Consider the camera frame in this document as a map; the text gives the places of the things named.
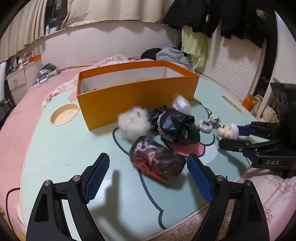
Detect pink floral blanket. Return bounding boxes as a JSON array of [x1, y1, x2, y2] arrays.
[[42, 54, 152, 111]]

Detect black hanging clothes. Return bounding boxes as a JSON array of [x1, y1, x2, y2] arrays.
[[163, 0, 276, 48]]

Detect black lace fabric garment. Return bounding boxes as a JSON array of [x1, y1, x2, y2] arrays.
[[148, 105, 200, 145]]

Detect orange cardboard box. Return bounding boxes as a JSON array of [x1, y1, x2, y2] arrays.
[[77, 61, 199, 130]]

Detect clear bubble wrap ball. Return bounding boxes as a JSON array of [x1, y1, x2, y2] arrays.
[[171, 94, 192, 114]]

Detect bald cartoon figurine toy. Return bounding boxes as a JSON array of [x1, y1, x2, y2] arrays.
[[216, 123, 239, 140]]

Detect beige curtain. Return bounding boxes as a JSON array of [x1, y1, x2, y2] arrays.
[[1, 0, 173, 61]]

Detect white drawer cabinet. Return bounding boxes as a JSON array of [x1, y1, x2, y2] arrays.
[[6, 54, 43, 105]]

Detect grey clothes pile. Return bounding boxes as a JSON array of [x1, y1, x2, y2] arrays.
[[156, 47, 193, 71]]

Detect dark patterned pouch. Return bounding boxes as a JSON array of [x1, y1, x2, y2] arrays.
[[129, 136, 186, 182]]

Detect pastel bead bracelet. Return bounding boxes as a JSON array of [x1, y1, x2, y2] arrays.
[[197, 115, 221, 133]]

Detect black cable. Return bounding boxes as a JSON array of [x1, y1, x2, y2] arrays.
[[4, 187, 23, 232]]

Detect yellow-green hanging garment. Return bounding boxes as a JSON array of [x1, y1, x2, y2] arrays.
[[182, 26, 207, 73]]

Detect orange bottle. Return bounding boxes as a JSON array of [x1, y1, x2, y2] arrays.
[[242, 94, 254, 111]]

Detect white fluffy pompom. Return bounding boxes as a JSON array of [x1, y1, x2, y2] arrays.
[[117, 106, 151, 142]]

